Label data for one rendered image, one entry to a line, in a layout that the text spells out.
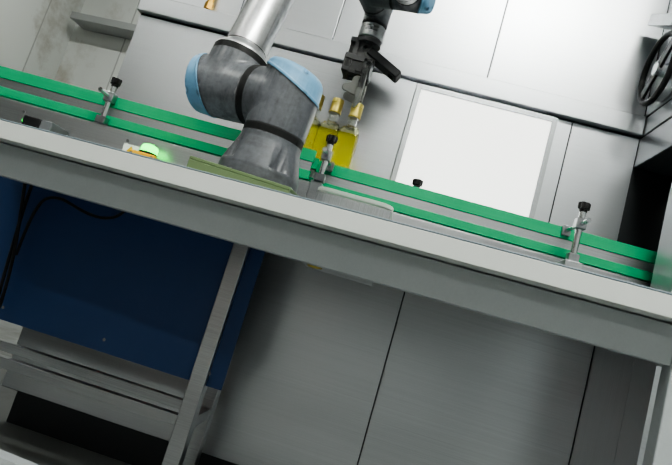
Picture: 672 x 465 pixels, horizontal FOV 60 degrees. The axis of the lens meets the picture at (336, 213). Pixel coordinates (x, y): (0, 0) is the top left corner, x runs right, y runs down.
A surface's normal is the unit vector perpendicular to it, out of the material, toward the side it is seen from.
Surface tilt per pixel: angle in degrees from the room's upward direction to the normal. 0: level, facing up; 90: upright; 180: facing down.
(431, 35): 90
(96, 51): 90
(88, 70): 90
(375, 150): 90
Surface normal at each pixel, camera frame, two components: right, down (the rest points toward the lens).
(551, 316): -0.16, -0.21
